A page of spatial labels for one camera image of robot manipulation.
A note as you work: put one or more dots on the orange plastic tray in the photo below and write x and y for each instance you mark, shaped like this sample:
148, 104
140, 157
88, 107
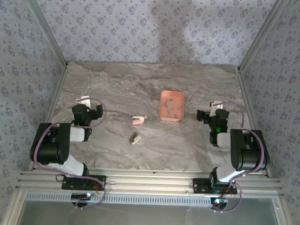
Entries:
172, 94

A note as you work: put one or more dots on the pink mini stapler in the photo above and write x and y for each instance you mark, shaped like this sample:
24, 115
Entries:
137, 122

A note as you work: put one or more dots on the tan USB stick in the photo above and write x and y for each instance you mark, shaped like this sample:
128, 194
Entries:
134, 139

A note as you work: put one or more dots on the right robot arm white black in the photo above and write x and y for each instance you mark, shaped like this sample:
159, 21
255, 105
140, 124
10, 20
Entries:
247, 155

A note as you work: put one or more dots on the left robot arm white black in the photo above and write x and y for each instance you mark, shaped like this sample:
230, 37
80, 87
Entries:
50, 143

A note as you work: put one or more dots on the small circuit board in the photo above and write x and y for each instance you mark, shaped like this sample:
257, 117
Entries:
80, 196
219, 200

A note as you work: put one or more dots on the grey metal panel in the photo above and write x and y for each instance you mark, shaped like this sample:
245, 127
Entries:
148, 218

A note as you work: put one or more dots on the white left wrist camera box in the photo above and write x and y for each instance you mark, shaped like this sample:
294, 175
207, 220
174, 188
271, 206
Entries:
84, 100

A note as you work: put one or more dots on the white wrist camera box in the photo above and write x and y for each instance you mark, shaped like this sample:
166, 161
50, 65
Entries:
214, 107
84, 100

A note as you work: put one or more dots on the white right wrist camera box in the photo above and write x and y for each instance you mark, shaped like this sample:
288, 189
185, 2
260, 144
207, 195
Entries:
214, 107

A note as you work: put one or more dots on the aluminium table side rail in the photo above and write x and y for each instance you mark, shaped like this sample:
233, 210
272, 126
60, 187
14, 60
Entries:
246, 96
50, 114

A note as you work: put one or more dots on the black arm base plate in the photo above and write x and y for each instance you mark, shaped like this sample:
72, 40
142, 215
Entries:
199, 185
101, 178

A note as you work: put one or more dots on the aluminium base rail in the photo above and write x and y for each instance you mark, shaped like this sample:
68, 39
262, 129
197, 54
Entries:
150, 181

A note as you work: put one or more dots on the aluminium frame post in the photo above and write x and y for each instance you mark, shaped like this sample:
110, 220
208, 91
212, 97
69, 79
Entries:
46, 25
262, 32

